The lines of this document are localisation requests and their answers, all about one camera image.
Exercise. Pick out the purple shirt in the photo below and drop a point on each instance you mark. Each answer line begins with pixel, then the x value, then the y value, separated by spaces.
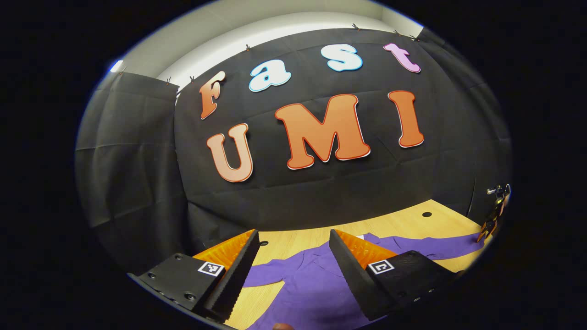
pixel 312 284

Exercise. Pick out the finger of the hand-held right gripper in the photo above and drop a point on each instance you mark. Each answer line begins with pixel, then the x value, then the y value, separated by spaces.
pixel 489 229

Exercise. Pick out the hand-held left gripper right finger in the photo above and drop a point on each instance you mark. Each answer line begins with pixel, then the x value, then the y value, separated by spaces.
pixel 355 279

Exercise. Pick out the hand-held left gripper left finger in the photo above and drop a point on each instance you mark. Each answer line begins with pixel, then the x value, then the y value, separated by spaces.
pixel 235 279

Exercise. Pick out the ceiling light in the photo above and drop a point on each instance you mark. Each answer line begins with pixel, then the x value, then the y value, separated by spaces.
pixel 116 66

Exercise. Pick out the black backdrop cloth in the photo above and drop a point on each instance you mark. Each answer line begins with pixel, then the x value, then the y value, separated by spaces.
pixel 321 197

